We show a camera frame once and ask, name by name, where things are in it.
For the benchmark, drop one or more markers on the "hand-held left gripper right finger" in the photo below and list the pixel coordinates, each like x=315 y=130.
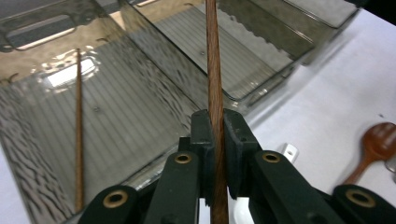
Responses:
x=238 y=146

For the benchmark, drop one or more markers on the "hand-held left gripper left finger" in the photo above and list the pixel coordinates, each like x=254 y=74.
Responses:
x=205 y=149

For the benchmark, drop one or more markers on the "white table cover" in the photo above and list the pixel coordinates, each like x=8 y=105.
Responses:
x=330 y=93

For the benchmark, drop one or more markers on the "reddish brown wooden spoon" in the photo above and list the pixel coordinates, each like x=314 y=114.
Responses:
x=378 y=141

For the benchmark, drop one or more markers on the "transparent grey plastic bin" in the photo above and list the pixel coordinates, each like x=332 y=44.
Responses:
x=323 y=11
x=243 y=56
x=124 y=124

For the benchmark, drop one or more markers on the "silver metal fork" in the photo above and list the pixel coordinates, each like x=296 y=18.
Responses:
x=391 y=165

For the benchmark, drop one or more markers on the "brown wooden chopstick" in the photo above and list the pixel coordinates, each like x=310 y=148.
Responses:
x=214 y=62
x=79 y=130

